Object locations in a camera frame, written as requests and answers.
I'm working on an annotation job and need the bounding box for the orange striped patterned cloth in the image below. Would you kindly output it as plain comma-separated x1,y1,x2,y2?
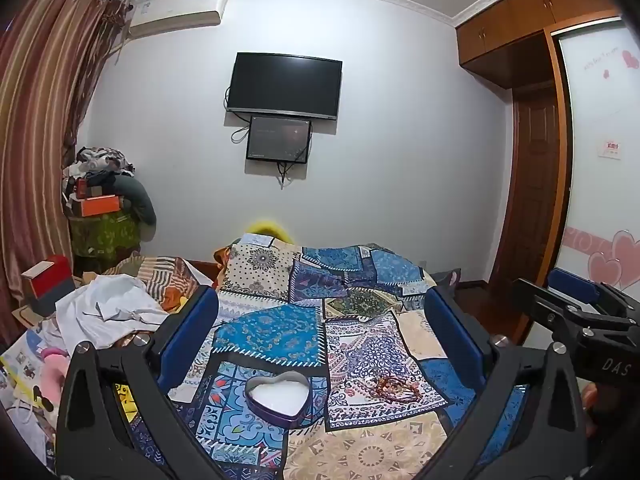
102,254,217,312

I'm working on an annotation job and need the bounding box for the amber bead bracelet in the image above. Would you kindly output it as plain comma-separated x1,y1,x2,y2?
369,376,408,400

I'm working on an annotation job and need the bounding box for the yellow round object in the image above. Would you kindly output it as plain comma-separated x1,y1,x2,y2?
244,218,292,242

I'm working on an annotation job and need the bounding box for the white cloth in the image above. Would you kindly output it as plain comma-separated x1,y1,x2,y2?
54,274,172,350

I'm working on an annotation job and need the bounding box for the orange box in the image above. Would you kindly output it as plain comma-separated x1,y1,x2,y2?
79,194,124,218

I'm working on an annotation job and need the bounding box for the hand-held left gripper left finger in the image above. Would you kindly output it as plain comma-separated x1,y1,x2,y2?
55,284,236,480

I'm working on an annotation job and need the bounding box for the black wall television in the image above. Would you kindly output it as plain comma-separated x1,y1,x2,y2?
225,51,344,121

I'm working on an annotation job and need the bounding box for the black hanging cable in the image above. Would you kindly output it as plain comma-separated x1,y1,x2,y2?
276,160,297,192

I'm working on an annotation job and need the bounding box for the dark grey cushion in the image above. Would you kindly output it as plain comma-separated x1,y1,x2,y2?
117,176,158,227

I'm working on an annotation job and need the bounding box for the person's right hand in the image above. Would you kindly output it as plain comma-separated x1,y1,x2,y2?
582,382,602,437

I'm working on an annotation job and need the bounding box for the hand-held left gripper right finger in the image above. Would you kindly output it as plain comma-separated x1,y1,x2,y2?
422,285,588,480

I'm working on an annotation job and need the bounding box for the yellow cartoon bag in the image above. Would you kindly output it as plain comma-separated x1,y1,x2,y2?
112,382,139,424

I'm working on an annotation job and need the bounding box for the striped brown curtain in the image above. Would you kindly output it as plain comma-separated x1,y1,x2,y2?
0,0,128,361

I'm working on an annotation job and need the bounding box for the blue patchwork blanket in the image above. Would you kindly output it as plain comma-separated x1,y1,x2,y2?
112,232,532,480

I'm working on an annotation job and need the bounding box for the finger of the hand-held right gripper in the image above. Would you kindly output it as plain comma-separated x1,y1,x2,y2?
511,277,628,347
546,267,640,322

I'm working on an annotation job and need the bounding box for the wooden overhead cabinet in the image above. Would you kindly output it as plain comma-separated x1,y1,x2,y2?
455,0,628,88

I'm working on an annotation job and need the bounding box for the white air conditioner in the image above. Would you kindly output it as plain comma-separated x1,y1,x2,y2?
127,0,229,39

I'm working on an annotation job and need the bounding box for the pile of clothes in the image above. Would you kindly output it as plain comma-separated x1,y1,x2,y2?
62,146,137,182

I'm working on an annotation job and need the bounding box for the grey slipper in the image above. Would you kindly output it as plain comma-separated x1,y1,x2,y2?
431,268,464,292

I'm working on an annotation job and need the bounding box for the purple heart-shaped tin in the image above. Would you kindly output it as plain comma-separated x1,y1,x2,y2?
244,370,311,429

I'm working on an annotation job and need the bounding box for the white plastic bag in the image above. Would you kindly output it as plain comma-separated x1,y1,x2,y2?
0,400,57,472

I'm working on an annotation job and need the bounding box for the green patterned cloth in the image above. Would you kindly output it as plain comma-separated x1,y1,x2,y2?
67,209,142,259

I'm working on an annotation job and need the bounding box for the red bead necklace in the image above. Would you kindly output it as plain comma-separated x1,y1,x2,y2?
390,384,420,405

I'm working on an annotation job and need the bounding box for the red box with white lid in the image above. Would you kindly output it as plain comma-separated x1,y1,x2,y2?
21,255,77,317

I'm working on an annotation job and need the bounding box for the brown wooden door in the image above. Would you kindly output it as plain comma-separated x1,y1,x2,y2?
487,86,562,292

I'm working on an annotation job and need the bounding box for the printed booklet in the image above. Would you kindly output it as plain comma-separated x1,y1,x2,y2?
0,330,52,392

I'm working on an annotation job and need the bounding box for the white wardrobe door with hearts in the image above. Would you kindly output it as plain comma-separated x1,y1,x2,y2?
550,14,640,293

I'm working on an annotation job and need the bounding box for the small black framed screen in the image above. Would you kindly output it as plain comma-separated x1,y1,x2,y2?
245,115,314,165

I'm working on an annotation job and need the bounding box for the pink plush toy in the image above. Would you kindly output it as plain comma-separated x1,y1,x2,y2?
34,346,72,407

